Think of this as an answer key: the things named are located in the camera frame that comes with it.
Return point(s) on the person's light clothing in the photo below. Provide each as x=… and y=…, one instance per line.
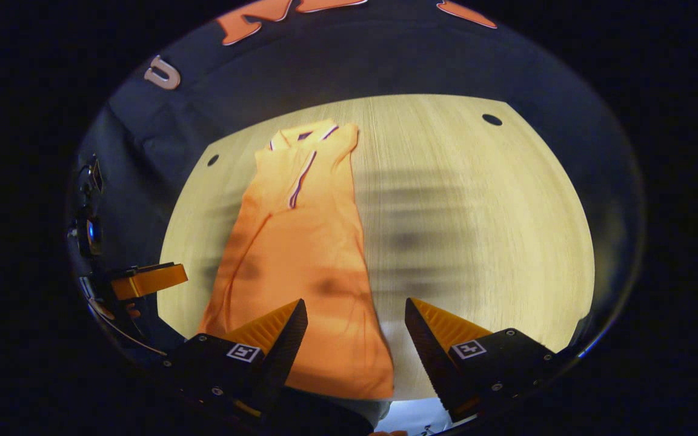
x=412, y=415

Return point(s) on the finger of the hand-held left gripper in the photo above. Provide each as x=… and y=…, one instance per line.
x=149, y=280

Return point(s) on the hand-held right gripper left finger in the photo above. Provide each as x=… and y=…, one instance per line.
x=285, y=351

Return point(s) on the orange T-shirt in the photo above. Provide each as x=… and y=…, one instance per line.
x=300, y=242

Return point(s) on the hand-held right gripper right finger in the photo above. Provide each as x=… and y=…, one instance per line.
x=431, y=357

